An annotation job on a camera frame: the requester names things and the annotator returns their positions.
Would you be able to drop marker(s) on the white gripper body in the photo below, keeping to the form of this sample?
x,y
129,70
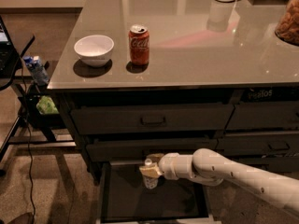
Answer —
x,y
168,167

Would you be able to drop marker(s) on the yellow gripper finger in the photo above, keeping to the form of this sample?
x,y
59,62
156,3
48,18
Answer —
x,y
150,171
152,158

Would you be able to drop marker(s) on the clear plastic water bottle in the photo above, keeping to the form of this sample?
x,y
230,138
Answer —
x,y
150,182

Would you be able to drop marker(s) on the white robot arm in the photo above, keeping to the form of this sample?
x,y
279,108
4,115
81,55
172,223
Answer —
x,y
210,168

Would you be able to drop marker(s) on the open bottom left drawer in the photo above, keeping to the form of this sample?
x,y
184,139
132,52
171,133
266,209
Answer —
x,y
124,199

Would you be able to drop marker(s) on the top left drawer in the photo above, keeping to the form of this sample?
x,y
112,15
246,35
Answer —
x,y
151,118

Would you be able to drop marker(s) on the middle left drawer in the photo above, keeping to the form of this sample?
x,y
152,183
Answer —
x,y
138,149

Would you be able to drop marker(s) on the top right drawer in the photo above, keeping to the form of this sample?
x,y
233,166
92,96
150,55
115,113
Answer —
x,y
264,115

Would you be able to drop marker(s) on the middle right drawer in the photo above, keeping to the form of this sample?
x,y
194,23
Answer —
x,y
258,144

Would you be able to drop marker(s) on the orange soda can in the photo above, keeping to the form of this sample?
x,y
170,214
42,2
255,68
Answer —
x,y
139,44

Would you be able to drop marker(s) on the green snack bag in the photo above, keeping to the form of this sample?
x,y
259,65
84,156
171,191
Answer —
x,y
46,106

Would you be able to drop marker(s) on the white ceramic bowl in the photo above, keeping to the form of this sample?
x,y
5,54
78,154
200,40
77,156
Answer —
x,y
94,50

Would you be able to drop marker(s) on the brown shoe tip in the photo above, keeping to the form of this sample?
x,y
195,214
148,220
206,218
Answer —
x,y
26,218

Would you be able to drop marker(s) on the black laptop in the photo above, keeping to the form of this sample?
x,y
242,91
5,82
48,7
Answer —
x,y
8,54

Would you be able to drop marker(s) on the black side desk frame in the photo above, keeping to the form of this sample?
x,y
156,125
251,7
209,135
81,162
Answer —
x,y
28,115

